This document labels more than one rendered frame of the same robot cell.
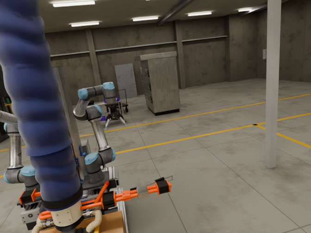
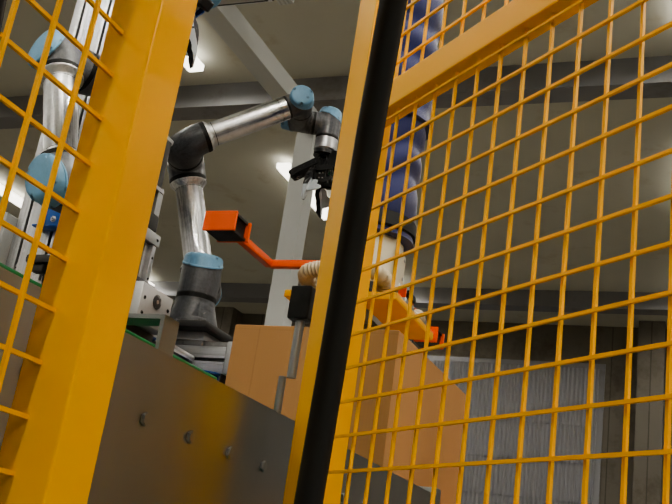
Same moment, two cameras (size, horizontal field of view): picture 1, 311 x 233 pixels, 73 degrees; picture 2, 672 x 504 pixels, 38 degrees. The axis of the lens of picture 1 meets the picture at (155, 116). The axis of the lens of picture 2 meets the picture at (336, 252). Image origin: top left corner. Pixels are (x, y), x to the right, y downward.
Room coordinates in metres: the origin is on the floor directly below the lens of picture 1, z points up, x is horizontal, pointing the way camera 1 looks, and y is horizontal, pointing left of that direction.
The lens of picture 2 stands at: (-0.15, 2.62, 0.39)
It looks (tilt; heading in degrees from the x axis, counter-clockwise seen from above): 19 degrees up; 304
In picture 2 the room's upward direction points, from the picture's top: 9 degrees clockwise
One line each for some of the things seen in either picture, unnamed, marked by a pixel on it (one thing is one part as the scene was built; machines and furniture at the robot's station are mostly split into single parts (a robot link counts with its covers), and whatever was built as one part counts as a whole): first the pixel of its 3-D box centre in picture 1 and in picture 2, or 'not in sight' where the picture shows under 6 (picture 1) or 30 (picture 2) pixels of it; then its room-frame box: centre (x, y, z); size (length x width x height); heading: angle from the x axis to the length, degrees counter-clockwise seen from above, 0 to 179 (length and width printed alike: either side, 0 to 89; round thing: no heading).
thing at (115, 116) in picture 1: (113, 112); (324, 169); (1.50, 0.30, 1.66); 0.09 x 0.08 x 0.12; 11
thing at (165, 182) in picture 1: (162, 187); (429, 337); (1.20, 0.01, 1.18); 0.08 x 0.07 x 0.05; 101
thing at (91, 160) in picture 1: (93, 161); (200, 275); (1.67, 0.58, 1.20); 0.13 x 0.12 x 0.14; 127
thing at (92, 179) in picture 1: (95, 174); (193, 313); (1.66, 0.59, 1.09); 0.15 x 0.15 x 0.10
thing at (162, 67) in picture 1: (156, 83); not in sight; (8.17, -0.21, 1.08); 1.65 x 1.27 x 2.16; 11
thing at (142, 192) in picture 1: (142, 192); not in sight; (1.18, 0.14, 1.18); 0.07 x 0.07 x 0.04; 11
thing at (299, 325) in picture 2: not in sight; (294, 349); (0.55, 1.63, 0.68); 0.03 x 0.02 x 0.17; 10
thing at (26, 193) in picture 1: (28, 196); (227, 226); (1.29, 0.94, 1.18); 0.09 x 0.08 x 0.05; 11
